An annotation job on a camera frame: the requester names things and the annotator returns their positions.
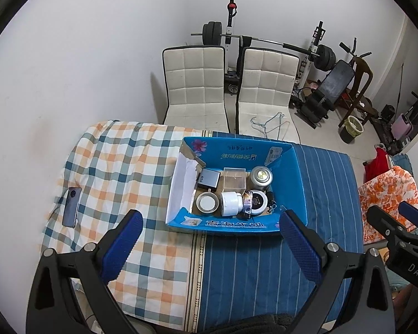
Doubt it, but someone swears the clear plastic box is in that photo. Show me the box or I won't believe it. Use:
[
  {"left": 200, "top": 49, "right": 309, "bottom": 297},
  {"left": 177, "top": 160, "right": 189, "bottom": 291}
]
[{"left": 219, "top": 168, "right": 248, "bottom": 194}]

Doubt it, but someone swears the black floor exercise machine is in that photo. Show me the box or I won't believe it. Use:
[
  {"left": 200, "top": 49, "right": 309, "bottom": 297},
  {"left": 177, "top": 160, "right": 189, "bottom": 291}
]
[{"left": 364, "top": 109, "right": 411, "bottom": 156}]

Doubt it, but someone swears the orange floral blanket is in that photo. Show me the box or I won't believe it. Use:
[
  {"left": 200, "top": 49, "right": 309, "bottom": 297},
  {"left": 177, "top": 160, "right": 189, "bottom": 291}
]
[{"left": 358, "top": 166, "right": 418, "bottom": 246}]

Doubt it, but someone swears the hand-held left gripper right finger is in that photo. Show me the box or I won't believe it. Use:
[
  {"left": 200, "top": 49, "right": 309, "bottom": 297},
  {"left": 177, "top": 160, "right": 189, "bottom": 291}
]
[{"left": 279, "top": 209, "right": 396, "bottom": 334}]

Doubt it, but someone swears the brown wooden chair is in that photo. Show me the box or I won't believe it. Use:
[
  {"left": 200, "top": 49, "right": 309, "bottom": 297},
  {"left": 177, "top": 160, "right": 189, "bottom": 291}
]
[{"left": 338, "top": 55, "right": 380, "bottom": 128}]

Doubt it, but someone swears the white barbell rack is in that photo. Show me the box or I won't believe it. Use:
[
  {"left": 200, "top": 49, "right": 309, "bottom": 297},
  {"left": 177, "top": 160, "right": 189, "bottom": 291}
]
[{"left": 222, "top": 0, "right": 327, "bottom": 95}]

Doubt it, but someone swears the black weight bench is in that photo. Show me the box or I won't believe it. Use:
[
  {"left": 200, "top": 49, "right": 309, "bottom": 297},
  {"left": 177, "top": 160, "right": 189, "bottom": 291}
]
[{"left": 288, "top": 59, "right": 356, "bottom": 130}]

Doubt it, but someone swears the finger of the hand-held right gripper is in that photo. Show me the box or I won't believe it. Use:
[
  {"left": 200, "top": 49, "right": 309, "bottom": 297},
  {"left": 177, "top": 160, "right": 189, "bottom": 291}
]
[
  {"left": 366, "top": 205, "right": 406, "bottom": 242},
  {"left": 399, "top": 201, "right": 418, "bottom": 239}
]

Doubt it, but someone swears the white cylinder jar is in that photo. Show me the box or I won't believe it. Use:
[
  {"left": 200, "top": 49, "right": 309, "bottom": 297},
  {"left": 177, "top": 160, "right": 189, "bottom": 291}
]
[{"left": 220, "top": 191, "right": 244, "bottom": 216}]

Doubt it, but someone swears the grey charger block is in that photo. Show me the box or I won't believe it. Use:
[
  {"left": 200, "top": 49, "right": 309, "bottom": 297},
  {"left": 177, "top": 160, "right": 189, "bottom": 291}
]
[{"left": 195, "top": 168, "right": 221, "bottom": 193}]

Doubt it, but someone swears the white round tin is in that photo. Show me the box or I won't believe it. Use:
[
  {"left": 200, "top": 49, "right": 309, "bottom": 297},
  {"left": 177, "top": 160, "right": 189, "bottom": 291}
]
[{"left": 196, "top": 192, "right": 220, "bottom": 214}]

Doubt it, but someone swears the blue printed cardboard box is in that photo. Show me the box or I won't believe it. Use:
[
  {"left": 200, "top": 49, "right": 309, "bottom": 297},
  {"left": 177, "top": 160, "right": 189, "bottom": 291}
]
[{"left": 165, "top": 136, "right": 309, "bottom": 238}]

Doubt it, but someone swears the round tin with shiny lid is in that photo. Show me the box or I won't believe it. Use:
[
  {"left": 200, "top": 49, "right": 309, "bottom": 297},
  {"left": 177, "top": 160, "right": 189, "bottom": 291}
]
[{"left": 250, "top": 166, "right": 274, "bottom": 192}]

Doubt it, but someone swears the white wire hanger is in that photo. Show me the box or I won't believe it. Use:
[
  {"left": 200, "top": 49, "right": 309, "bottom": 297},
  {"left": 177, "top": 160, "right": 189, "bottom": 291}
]
[{"left": 261, "top": 111, "right": 290, "bottom": 140}]

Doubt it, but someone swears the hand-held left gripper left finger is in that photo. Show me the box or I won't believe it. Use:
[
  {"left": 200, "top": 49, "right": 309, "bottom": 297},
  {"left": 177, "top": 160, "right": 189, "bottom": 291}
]
[{"left": 26, "top": 209, "right": 145, "bottom": 334}]

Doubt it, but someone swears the pink suitcase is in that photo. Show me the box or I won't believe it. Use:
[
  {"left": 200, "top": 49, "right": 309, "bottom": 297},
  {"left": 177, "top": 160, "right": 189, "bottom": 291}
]
[{"left": 392, "top": 113, "right": 414, "bottom": 142}]

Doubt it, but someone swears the red cloth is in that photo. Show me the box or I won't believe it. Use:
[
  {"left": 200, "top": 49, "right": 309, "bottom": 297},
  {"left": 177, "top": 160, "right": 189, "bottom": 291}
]
[{"left": 364, "top": 147, "right": 391, "bottom": 183}]

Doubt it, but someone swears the checkered blanket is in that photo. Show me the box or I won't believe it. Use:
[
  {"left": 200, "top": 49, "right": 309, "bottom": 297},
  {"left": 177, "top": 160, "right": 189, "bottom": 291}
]
[{"left": 40, "top": 120, "right": 214, "bottom": 328}]

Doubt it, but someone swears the dark smartphone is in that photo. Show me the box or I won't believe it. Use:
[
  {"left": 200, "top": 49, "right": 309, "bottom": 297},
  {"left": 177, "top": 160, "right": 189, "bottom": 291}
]
[{"left": 62, "top": 187, "right": 83, "bottom": 229}]

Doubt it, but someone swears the blue striped bedsheet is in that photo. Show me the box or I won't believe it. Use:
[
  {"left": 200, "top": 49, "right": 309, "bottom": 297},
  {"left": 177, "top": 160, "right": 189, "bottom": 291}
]
[{"left": 184, "top": 130, "right": 365, "bottom": 334}]

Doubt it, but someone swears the dark trash bin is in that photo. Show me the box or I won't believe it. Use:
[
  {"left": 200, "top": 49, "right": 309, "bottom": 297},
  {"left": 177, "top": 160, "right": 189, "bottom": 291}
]
[{"left": 339, "top": 115, "right": 366, "bottom": 144}]

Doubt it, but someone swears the blue denim cloth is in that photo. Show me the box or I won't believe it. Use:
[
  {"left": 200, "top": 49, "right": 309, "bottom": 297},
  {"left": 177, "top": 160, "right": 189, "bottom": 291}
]
[{"left": 392, "top": 154, "right": 414, "bottom": 175}]

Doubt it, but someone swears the white padded chair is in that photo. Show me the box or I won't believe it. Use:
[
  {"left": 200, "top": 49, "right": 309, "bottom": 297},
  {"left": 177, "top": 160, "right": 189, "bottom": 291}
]
[
  {"left": 235, "top": 47, "right": 300, "bottom": 144},
  {"left": 162, "top": 46, "right": 230, "bottom": 133}
]

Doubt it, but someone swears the bunch of keys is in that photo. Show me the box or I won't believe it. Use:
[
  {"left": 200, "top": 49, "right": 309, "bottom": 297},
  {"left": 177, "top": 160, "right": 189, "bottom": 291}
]
[{"left": 266, "top": 191, "right": 280, "bottom": 213}]

